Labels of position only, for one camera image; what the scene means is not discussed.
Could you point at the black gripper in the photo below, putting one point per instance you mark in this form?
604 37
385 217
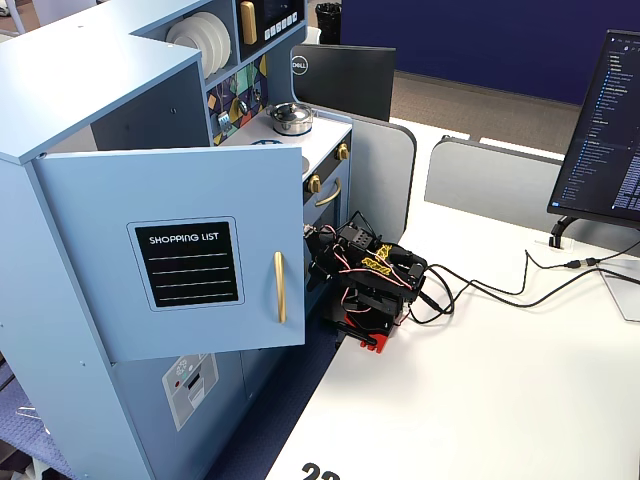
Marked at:
317 262

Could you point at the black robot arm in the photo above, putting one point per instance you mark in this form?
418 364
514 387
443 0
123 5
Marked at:
380 295

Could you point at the blue shopping list cabinet door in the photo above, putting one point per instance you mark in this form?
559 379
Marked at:
100 300

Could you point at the blue oven door with window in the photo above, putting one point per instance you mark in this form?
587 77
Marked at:
325 212

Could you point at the red table clamp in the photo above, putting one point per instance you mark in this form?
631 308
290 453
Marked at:
377 345

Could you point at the gold stove knob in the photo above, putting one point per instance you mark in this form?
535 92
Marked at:
342 150
314 184

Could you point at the gray desk partition panel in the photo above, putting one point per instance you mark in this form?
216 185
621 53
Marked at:
380 170
490 180

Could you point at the steel pot with lid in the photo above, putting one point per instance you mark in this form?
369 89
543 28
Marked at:
290 117

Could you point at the steel slotted spatula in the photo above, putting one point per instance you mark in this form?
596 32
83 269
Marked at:
223 121

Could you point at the steel ladle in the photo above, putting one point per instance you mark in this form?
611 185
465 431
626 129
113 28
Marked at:
242 106

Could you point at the steel spoon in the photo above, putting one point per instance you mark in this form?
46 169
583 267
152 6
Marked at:
257 93

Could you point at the black Dell monitor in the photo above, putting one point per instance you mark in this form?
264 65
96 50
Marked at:
345 80

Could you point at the blue ice dispenser door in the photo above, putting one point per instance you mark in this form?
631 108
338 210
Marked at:
150 425

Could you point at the black trash bin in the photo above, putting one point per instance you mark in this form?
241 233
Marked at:
328 22

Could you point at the white toy plate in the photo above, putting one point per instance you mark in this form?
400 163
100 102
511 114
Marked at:
226 35
187 40
216 39

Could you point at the black microwave door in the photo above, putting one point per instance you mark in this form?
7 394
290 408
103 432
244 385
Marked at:
280 10

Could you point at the blue wooden toy kitchen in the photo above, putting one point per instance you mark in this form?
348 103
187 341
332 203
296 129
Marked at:
75 100

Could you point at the monitor showing code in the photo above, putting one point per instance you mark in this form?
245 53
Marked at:
610 125

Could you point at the gray monitor base plate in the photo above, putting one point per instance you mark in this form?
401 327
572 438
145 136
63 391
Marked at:
627 300

